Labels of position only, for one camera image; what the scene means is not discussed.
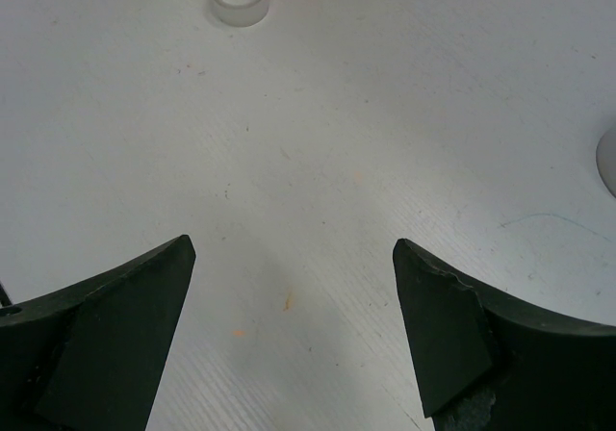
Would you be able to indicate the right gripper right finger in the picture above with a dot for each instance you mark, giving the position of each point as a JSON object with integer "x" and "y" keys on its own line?
{"x": 487, "y": 360}

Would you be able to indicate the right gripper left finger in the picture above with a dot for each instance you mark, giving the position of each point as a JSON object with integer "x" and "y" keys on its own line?
{"x": 91, "y": 356}

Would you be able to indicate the large white tape roll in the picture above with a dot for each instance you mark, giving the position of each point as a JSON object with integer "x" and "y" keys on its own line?
{"x": 606, "y": 159}

